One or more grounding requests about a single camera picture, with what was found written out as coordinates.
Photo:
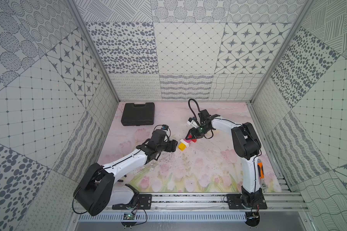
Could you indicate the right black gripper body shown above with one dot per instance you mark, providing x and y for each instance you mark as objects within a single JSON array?
[{"x": 200, "y": 131}]

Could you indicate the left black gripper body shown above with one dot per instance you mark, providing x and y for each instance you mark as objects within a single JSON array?
[{"x": 167, "y": 145}]

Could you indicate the white lego plate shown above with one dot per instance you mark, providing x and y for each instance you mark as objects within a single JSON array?
[{"x": 186, "y": 143}]

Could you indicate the yellow lego brick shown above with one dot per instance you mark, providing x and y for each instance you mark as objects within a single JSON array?
[{"x": 182, "y": 146}]

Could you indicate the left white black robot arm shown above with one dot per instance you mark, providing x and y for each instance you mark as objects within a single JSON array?
[{"x": 97, "y": 189}]

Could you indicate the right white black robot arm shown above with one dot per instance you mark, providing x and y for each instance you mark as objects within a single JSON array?
[{"x": 246, "y": 145}]

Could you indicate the black plastic tool case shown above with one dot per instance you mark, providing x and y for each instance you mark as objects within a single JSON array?
[{"x": 138, "y": 114}]

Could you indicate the left green circuit board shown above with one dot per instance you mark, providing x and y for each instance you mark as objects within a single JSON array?
[{"x": 129, "y": 220}]

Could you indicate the right black round controller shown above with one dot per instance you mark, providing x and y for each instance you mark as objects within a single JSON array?
[{"x": 253, "y": 219}]

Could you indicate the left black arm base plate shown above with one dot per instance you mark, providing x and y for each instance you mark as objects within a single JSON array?
[{"x": 143, "y": 201}]

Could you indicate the orange handled utility knife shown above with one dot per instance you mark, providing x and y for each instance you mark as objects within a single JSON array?
[{"x": 261, "y": 174}]

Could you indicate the white slotted cable duct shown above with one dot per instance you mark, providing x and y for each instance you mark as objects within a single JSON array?
[{"x": 168, "y": 216}]

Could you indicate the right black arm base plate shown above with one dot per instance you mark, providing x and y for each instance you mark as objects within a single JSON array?
[{"x": 234, "y": 201}]

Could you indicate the aluminium extrusion rail frame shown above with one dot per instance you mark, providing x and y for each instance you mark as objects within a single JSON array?
[{"x": 276, "y": 201}]

